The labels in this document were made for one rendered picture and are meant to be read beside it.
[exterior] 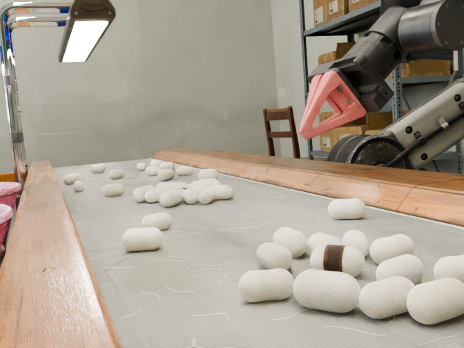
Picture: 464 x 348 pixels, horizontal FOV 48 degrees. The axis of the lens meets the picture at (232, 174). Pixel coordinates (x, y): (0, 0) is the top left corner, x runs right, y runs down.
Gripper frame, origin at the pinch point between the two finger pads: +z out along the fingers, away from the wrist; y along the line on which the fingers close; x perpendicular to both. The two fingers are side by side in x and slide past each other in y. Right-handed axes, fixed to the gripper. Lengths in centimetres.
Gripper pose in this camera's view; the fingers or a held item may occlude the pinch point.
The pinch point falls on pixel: (306, 131)
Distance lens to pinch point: 63.5
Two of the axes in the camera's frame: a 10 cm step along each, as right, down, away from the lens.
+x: 6.6, 7.0, 2.8
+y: 3.5, 0.4, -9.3
